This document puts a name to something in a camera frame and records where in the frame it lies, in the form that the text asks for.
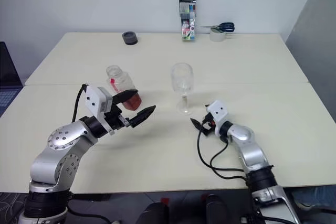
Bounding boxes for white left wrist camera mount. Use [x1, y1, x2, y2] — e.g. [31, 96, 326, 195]
[85, 84, 116, 135]

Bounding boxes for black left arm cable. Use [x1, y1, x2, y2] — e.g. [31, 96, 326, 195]
[71, 83, 89, 124]

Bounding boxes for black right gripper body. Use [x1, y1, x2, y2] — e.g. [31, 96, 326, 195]
[200, 112, 217, 137]

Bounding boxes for blue handled scissors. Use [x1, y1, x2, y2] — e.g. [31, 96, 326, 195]
[200, 22, 235, 34]

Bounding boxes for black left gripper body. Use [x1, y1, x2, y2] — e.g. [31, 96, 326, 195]
[104, 102, 132, 132]

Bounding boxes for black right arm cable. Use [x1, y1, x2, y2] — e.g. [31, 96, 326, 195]
[196, 119, 249, 182]

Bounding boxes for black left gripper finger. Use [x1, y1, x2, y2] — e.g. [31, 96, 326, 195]
[130, 105, 156, 128]
[112, 89, 139, 105]

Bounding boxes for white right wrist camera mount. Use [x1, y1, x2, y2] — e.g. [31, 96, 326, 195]
[207, 100, 229, 136]

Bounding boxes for dark round lid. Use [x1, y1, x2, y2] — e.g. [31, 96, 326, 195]
[121, 31, 139, 46]

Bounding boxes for white tape roll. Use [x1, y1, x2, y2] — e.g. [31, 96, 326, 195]
[209, 27, 226, 43]

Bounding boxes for dark laptop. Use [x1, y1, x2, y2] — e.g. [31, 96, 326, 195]
[0, 41, 23, 116]

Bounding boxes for dark rounded shape red mark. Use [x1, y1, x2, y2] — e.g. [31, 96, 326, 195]
[135, 196, 170, 224]

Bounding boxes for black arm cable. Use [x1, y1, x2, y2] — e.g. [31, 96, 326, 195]
[196, 119, 249, 182]
[71, 83, 89, 124]

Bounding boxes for plastic bottle with red liquid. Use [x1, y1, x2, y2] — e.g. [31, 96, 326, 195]
[106, 64, 143, 111]

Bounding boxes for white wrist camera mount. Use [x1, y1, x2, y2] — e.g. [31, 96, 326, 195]
[85, 84, 116, 135]
[207, 100, 229, 136]

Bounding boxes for marker pen set box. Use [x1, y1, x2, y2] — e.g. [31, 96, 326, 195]
[178, 0, 197, 43]

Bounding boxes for grey partition panel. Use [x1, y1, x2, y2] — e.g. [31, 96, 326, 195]
[285, 0, 336, 126]

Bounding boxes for clear wine glass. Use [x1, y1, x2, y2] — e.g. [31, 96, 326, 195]
[170, 62, 194, 115]

